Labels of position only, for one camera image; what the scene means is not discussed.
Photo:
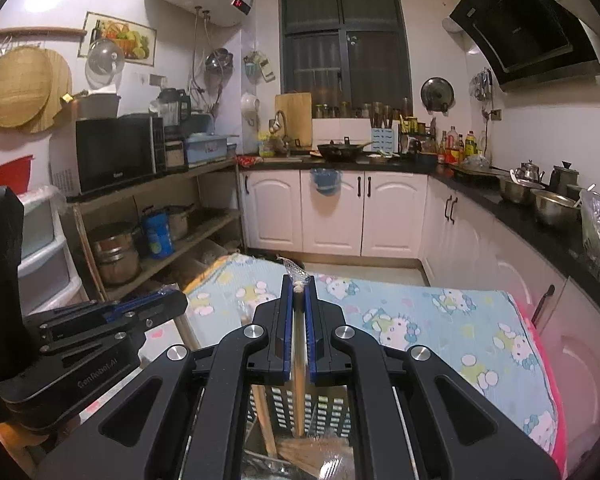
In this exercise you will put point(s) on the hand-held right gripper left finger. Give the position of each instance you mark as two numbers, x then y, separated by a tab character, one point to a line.
289	330

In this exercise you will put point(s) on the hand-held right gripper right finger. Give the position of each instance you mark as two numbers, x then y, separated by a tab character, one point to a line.
310	330

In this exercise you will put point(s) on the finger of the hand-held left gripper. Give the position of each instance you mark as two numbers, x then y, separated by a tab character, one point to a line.
145	305
95	341

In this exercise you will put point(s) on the chopstick pair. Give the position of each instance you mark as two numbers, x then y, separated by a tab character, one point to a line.
299	360

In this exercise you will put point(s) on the grey perforated utensil holder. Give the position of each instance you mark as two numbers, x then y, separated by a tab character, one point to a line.
312	417

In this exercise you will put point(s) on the pile of wooden chopsticks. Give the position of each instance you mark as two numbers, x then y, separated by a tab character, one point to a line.
305	455

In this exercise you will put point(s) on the large steel pot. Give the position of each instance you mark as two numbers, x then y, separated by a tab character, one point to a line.
112	255

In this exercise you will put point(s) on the blue tin can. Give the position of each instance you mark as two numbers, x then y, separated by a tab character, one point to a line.
157	235

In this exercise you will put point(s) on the small steel pot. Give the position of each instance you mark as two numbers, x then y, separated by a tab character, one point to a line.
182	222

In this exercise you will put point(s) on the white plastic drawer unit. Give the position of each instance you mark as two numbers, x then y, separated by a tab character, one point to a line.
45	255

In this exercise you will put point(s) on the blue cartoon cat blanket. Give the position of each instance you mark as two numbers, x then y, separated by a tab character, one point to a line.
430	320

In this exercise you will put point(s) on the blue hanging bag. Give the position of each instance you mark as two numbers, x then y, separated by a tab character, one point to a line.
325	180

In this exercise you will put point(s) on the wooden shelf rack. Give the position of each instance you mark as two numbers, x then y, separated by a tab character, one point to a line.
210	165

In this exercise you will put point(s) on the black microwave oven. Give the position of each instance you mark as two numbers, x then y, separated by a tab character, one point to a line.
115	152

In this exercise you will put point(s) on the red cloth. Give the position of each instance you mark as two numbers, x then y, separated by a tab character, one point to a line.
250	161

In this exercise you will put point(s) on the black wok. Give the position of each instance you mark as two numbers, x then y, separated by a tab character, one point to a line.
340	151

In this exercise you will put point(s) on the yellow dish soap bottle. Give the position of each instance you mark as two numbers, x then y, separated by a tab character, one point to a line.
266	145

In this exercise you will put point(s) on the red plastic basin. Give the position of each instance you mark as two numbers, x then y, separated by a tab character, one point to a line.
5	172

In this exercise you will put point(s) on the dark blender jug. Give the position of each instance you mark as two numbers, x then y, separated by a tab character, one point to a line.
172	107

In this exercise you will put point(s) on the blue white knife block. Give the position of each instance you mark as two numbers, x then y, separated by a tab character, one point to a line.
384	139

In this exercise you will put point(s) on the wooden cutting board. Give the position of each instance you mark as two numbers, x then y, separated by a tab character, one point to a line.
295	117

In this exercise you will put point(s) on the metal kitchen faucet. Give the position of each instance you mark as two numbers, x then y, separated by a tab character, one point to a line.
279	117

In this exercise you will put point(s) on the black kitchen countertop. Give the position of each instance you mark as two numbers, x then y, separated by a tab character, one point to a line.
475	192

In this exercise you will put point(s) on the small spice rack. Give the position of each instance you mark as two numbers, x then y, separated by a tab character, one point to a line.
415	130

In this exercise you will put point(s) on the row of glass jars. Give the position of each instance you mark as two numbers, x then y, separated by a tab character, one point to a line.
365	110

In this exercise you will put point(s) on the dark metal tray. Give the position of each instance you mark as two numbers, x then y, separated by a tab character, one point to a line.
480	175

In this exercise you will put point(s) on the cluster of condiment bottles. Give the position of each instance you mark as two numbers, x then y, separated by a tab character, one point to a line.
455	150

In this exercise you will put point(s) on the round wooden board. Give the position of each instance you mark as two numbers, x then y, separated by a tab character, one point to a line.
60	90

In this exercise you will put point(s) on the hanging glass pot lid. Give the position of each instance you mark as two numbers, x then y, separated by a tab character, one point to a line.
105	60

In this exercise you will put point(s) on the steel bowl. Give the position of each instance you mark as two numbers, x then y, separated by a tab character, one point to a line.
555	210
517	191

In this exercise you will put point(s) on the round bamboo tray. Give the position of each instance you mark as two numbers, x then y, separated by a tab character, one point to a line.
15	87

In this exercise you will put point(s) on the hanging steel bowls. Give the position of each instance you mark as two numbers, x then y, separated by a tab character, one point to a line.
219	60

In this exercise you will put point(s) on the dark hanging pot lid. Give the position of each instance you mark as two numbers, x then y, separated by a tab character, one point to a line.
436	94

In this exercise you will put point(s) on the pink plush blanket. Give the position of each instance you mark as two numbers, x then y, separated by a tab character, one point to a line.
559	435

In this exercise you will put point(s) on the steel teapot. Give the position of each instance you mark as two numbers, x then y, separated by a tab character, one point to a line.
530	172

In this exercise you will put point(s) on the dark framed window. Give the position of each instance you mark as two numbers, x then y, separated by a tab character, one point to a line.
345	60

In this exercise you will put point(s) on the wooden rolling pin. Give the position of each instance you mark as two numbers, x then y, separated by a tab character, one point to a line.
35	31

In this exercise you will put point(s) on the dark kettle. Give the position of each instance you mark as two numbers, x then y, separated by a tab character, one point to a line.
564	177

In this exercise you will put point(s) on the hanging metal utensil bunch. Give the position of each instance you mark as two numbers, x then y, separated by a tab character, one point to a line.
482	85

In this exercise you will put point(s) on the black range hood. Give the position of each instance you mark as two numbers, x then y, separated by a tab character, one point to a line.
525	25

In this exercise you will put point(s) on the wall socket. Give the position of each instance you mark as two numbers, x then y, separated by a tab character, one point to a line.
157	80
495	115

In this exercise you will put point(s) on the small wall-mounted holder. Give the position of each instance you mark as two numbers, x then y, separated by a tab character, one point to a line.
255	66

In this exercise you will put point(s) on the fruit wall poster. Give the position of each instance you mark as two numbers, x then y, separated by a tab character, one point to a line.
125	35

